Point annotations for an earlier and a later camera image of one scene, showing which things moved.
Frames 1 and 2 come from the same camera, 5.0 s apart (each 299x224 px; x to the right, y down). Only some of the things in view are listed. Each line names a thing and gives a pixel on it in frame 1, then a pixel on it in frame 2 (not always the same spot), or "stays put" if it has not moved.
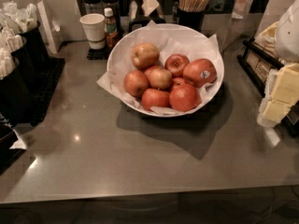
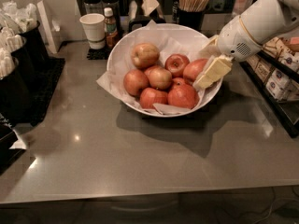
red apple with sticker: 199,72 stays put
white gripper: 289,35 → 237,40
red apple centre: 159,77 stays put
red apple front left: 154,98 stays put
